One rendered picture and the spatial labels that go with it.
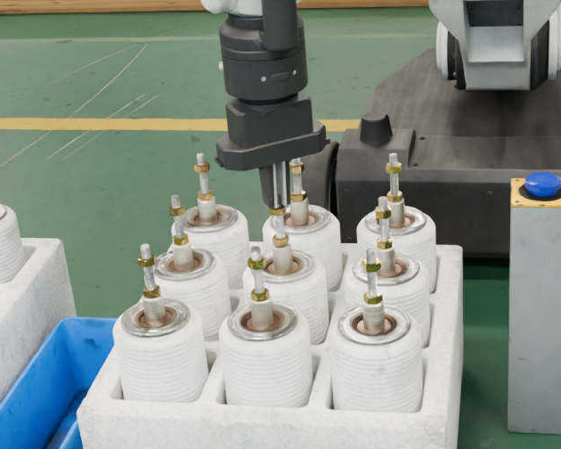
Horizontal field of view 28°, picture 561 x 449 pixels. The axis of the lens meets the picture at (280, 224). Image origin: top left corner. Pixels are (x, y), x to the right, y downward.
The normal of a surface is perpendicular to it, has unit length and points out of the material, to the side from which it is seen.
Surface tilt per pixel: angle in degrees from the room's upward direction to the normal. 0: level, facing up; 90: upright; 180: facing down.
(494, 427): 0
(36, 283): 90
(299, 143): 90
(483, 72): 131
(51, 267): 90
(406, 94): 0
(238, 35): 45
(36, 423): 88
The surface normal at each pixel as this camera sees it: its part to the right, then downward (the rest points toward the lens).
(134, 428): -0.18, 0.46
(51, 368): 0.97, -0.01
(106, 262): -0.08, -0.89
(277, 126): 0.40, 0.39
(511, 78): -0.11, 0.93
